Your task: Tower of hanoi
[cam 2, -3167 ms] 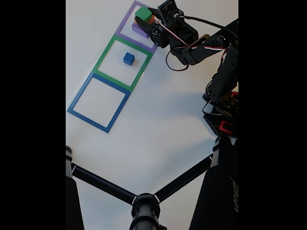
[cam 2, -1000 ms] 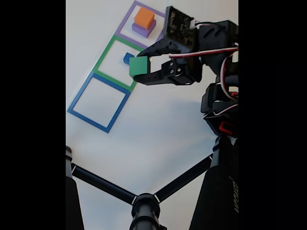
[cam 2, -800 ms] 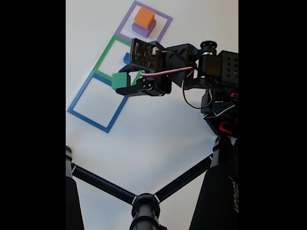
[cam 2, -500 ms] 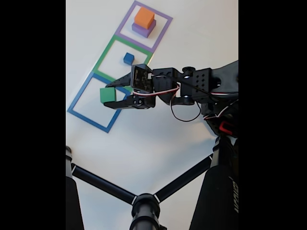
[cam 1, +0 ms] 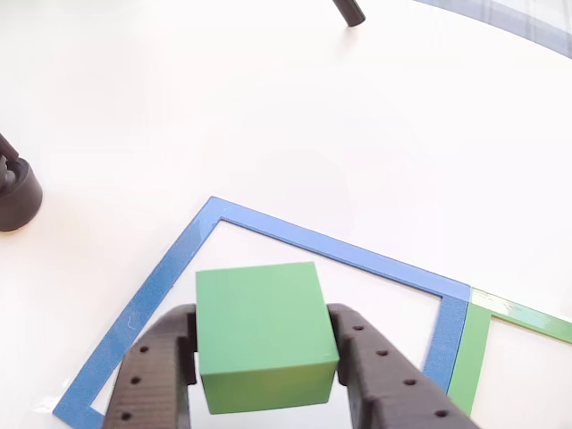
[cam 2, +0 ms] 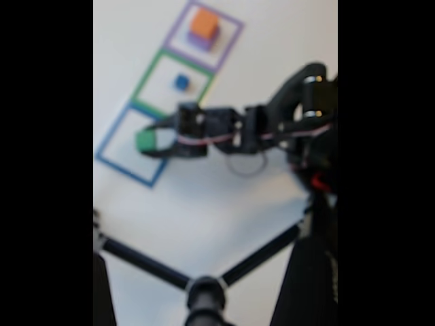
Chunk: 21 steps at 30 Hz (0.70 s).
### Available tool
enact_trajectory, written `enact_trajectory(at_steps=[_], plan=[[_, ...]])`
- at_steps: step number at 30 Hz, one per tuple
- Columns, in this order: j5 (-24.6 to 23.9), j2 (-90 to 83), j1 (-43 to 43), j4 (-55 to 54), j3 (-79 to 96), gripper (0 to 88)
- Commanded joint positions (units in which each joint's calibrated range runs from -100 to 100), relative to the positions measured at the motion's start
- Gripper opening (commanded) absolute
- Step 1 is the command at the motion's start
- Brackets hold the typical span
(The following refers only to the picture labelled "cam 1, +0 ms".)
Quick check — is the green square block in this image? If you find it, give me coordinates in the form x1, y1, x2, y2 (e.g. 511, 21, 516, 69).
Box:
195, 261, 340, 416

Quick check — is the green square frame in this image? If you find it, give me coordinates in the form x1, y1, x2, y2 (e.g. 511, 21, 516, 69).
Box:
446, 288, 572, 416

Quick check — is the blue square frame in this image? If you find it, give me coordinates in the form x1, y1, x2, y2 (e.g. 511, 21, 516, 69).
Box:
52, 195, 472, 429

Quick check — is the black camera tripod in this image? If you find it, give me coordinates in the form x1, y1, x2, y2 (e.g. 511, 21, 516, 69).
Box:
0, 0, 366, 232

